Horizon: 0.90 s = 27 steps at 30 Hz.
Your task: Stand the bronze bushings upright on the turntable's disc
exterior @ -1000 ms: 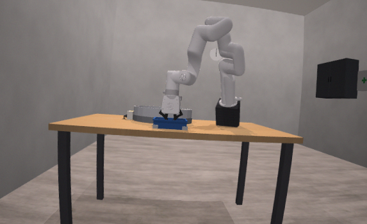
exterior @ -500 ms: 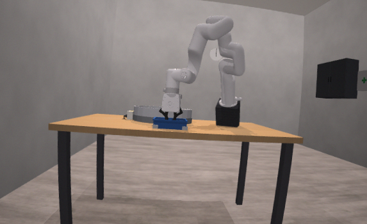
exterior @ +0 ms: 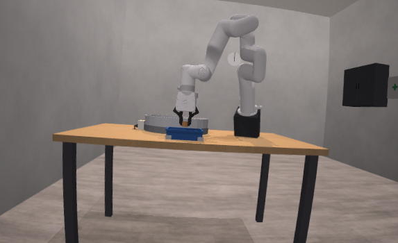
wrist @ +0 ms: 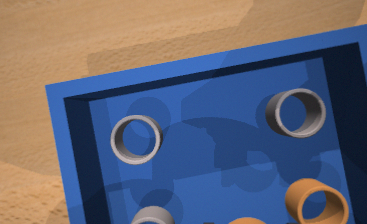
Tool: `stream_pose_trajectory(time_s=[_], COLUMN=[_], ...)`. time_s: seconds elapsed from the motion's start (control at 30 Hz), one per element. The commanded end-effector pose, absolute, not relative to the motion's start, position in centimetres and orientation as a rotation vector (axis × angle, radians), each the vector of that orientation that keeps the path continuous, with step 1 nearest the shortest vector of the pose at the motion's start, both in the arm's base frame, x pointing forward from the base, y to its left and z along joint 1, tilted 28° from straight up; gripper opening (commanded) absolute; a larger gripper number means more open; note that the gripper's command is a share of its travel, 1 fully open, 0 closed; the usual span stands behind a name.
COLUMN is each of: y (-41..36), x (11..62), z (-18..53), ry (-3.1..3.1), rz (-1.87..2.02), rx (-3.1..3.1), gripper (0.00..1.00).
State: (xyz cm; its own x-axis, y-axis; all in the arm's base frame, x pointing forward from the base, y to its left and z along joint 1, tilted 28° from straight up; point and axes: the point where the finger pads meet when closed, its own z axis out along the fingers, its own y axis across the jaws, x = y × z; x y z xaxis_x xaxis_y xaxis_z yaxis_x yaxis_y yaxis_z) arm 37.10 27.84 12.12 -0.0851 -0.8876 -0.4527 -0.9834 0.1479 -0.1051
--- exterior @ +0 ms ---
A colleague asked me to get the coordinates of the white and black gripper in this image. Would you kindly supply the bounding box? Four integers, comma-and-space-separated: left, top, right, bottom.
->
173, 91, 199, 126

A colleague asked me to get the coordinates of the blue crate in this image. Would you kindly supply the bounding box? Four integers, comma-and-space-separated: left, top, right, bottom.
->
166, 127, 204, 141

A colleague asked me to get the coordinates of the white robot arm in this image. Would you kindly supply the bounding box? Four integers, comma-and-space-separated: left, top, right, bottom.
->
177, 14, 267, 117

